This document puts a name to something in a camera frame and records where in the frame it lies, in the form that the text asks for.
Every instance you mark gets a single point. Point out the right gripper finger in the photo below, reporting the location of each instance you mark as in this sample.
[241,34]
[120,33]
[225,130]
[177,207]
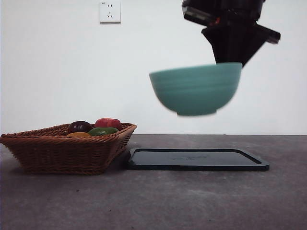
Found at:
[220,45]
[247,45]

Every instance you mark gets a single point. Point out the teal ribbed bowl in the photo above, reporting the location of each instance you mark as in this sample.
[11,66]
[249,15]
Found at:
[196,91]

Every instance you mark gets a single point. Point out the green fruit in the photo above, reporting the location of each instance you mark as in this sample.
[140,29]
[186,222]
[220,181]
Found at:
[102,131]

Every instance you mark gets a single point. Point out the brown kiwi fruit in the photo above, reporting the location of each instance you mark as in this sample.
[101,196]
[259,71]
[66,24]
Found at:
[78,134]

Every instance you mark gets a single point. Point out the dark purple fruit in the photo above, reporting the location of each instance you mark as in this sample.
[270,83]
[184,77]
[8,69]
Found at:
[79,126]

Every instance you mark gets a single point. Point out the brown wicker basket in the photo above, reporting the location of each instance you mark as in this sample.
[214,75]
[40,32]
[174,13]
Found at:
[60,153]

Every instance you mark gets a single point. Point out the black rectangular tray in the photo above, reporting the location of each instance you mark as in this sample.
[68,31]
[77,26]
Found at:
[156,160]

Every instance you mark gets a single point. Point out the white wall socket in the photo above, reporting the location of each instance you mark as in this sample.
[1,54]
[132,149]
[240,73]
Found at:
[110,12]

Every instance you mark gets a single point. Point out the red fruit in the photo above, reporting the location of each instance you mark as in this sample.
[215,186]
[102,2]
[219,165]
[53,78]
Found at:
[108,123]

